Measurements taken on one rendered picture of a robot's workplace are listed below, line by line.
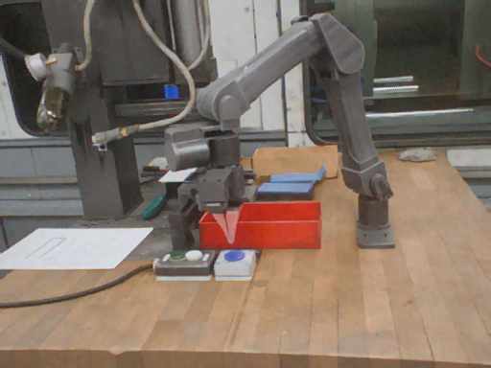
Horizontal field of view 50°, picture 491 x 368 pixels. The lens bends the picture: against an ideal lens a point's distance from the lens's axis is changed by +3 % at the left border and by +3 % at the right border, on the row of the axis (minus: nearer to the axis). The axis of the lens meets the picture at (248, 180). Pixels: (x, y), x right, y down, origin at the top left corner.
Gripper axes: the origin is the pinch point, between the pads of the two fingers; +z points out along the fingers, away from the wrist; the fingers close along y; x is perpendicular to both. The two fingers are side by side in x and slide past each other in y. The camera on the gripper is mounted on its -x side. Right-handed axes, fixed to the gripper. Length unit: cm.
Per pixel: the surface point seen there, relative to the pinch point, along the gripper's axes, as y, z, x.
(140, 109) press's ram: -27.2, -19.9, 32.0
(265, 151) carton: -3, 1, 70
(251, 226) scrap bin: 2.1, 1.8, 10.2
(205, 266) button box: -4.5, 4.3, -3.1
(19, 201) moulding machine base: -113, 26, 101
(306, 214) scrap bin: 12.5, 3.5, 21.8
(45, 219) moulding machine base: -103, 35, 101
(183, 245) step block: -12.2, 5.2, 8.3
